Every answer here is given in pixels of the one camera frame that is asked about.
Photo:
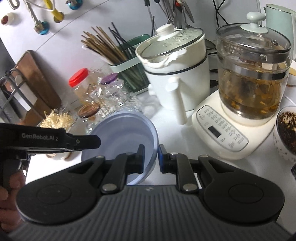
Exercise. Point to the black dish rack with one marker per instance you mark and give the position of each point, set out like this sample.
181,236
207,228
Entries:
17,99

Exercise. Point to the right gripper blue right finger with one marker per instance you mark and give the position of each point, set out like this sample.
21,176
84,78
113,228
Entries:
168,161

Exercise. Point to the mint green kettle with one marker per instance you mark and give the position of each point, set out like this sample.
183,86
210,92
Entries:
282,20

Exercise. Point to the green chopstick holder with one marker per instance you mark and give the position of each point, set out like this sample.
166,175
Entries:
132,70

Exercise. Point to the glass health kettle with base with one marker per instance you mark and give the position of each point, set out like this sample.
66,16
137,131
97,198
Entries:
253,67

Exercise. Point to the pale blue plastic bowl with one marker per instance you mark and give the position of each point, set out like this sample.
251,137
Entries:
123,132

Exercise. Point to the hanging utensil rack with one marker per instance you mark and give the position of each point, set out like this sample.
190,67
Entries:
176,13

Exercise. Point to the red lid glass jar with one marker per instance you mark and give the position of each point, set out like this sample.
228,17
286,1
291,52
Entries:
84,87

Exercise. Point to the speckled ceramic bowl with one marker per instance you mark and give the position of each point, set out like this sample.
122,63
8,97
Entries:
284,133

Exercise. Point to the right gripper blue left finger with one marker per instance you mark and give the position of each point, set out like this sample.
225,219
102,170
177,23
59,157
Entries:
135,161

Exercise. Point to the person's left hand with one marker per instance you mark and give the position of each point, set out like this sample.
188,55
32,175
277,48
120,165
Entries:
10,217

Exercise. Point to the bowl with onion and mushrooms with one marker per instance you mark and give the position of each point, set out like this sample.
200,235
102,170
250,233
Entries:
59,156

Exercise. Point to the wire glass cup rack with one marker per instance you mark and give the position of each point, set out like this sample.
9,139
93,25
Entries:
107,97

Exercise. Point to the wooden cutting board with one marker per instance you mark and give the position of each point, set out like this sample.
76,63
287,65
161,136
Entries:
47,98

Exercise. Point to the white electric cooking pot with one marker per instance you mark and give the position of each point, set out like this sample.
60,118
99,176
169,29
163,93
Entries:
177,67

